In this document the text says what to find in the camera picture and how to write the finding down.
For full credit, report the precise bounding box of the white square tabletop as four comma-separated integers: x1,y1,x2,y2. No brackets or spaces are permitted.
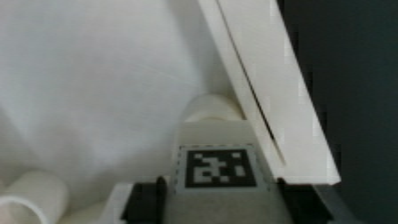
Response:
0,0,237,224

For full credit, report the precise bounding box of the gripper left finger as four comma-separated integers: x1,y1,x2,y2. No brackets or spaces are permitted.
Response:
122,177,168,224

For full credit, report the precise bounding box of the white leg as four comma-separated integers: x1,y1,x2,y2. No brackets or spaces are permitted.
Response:
166,94,294,224

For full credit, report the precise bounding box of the white fence right wall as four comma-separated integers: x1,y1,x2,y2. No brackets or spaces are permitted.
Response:
200,0,342,185

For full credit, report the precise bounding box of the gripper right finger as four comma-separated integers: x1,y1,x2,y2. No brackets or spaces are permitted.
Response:
278,178,333,224

